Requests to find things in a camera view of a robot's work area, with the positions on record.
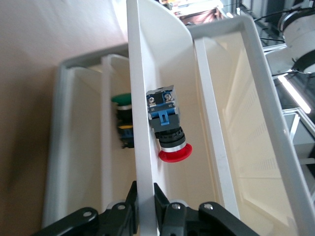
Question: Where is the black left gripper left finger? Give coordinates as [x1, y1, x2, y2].
[125, 180, 139, 235]

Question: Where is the green push button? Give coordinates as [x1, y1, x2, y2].
[110, 92, 135, 149]

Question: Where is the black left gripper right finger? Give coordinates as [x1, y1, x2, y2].
[153, 182, 171, 236]

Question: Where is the white drawer cabinet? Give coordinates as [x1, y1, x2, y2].
[42, 14, 315, 236]

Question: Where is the white plastic drawer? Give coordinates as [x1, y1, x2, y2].
[192, 31, 305, 236]
[70, 54, 136, 216]
[126, 0, 223, 236]

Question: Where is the red mushroom push button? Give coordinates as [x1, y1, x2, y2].
[145, 84, 193, 164]

